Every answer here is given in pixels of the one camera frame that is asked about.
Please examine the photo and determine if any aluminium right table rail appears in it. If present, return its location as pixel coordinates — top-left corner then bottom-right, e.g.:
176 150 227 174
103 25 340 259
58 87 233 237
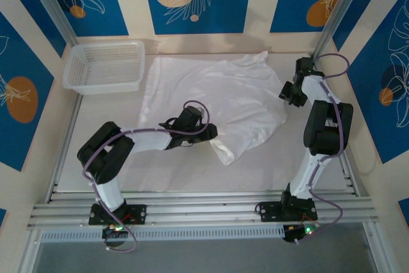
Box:
309 54 362 197

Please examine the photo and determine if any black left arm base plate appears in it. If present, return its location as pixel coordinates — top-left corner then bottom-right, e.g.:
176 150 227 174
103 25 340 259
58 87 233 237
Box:
88 204 148 225

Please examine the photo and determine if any aluminium right frame post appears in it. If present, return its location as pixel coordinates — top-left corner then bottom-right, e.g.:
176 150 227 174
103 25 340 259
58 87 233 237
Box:
312 0 376 63

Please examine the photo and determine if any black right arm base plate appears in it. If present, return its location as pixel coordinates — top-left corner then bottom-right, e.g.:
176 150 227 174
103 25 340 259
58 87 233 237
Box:
258 201 320 222

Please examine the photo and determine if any aluminium left frame post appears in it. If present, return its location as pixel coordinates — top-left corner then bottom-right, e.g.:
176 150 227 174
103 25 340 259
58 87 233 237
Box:
22 0 79 47

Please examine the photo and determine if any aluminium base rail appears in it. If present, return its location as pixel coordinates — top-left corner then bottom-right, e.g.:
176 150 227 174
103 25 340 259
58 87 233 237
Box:
27 189 380 231

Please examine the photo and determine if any white t-shirt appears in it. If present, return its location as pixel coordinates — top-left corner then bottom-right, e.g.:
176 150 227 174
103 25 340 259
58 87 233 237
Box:
137 51 287 167

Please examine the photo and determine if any grey slotted cable duct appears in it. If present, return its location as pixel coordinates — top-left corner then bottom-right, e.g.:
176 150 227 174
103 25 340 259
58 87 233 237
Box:
40 224 285 244

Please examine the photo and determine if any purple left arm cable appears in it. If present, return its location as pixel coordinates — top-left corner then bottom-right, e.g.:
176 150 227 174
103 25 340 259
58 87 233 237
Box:
82 100 212 253

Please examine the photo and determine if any aluminium frame post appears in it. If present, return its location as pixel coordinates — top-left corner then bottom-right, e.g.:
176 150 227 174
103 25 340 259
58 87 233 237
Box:
312 0 376 63
22 0 79 47

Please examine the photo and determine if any white perforated plastic basket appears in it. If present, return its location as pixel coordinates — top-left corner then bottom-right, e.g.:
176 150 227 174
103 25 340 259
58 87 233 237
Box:
62 40 146 95

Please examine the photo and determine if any aluminium table rail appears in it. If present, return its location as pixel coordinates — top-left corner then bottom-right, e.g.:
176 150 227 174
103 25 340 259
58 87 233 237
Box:
309 54 362 197
46 93 82 203

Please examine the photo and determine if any aluminium left table rail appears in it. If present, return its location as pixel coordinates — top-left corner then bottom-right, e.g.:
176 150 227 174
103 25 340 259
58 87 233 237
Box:
46 93 82 203

